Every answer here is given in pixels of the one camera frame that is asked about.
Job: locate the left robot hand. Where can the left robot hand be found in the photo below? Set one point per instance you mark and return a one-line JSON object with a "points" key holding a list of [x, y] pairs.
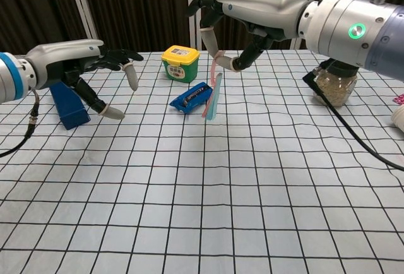
{"points": [[69, 56]]}

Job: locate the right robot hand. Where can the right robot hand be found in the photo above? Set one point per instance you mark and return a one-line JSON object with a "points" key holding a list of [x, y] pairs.
{"points": [[265, 2]]}

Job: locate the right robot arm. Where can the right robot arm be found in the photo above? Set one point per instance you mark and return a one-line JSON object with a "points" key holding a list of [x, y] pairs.
{"points": [[356, 31]]}

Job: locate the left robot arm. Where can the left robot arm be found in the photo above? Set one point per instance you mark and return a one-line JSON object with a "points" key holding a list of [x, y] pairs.
{"points": [[11, 76]]}

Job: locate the dark blue rectangular box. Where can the dark blue rectangular box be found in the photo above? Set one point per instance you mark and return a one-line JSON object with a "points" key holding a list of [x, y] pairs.
{"points": [[71, 113]]}

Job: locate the green tub yellow lid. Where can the green tub yellow lid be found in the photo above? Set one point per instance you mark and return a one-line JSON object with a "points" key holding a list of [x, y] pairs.
{"points": [[180, 65]]}

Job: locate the grain jar black lid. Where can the grain jar black lid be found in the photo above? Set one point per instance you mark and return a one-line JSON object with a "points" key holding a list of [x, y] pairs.
{"points": [[335, 92]]}

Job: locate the blue snack packet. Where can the blue snack packet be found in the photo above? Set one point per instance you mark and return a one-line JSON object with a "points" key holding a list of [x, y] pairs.
{"points": [[189, 98]]}

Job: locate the pink patterned packet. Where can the pink patterned packet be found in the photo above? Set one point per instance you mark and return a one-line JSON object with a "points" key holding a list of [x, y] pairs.
{"points": [[399, 99]]}

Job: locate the white paper cup stack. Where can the white paper cup stack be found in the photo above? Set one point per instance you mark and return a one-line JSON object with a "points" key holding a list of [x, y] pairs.
{"points": [[399, 118]]}

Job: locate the blue checked tablecloth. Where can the blue checked tablecloth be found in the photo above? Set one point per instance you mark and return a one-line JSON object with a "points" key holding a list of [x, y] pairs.
{"points": [[202, 211]]}

